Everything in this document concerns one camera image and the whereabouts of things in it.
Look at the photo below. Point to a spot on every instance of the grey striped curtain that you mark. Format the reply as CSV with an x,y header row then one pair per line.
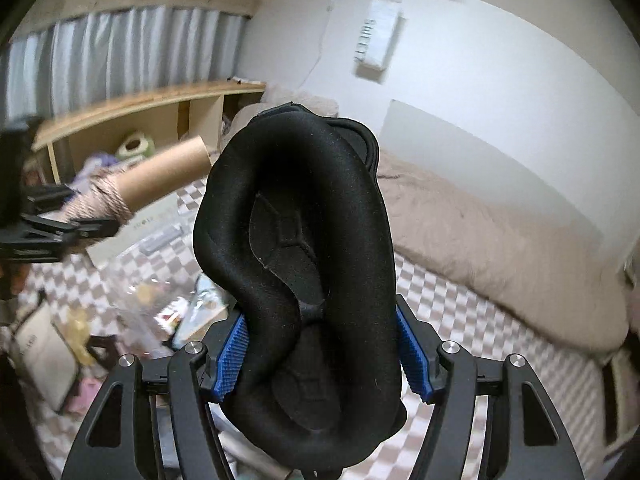
x,y
100,55

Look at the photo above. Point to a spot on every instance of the white cardboard box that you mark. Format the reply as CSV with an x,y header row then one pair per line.
x,y
140,232

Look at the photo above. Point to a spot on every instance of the cardboard tube with twine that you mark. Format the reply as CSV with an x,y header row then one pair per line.
x,y
160,170

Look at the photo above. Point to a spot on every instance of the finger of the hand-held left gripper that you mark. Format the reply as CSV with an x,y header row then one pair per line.
x,y
47,194
55,235

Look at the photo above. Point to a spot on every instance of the beige printed pouch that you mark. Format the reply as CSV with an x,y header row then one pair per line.
x,y
42,355

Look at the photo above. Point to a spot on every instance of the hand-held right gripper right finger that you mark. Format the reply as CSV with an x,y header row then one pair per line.
x,y
412,360

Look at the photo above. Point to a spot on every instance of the green avocado plush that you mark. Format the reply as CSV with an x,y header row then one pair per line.
x,y
134,146

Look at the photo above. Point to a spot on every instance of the wooden bedside shelf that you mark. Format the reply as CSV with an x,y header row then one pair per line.
x,y
140,105

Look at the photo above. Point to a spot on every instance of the purple plush toy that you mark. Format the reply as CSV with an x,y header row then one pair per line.
x,y
95,170

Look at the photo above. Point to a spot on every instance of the white hanging bag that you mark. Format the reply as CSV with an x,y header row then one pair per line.
x,y
377,35

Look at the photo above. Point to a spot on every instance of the beige fluffy blanket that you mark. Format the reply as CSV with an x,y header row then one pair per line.
x,y
475,240

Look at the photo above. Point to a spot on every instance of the white wall panel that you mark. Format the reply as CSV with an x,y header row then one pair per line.
x,y
475,160

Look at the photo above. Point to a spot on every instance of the black padded sleep mask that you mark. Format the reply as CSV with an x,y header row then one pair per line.
x,y
300,185

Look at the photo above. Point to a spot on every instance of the clear plastic container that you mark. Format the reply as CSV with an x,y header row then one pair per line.
x,y
145,280

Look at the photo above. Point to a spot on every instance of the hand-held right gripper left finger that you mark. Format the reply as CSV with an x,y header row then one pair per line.
x,y
231,355

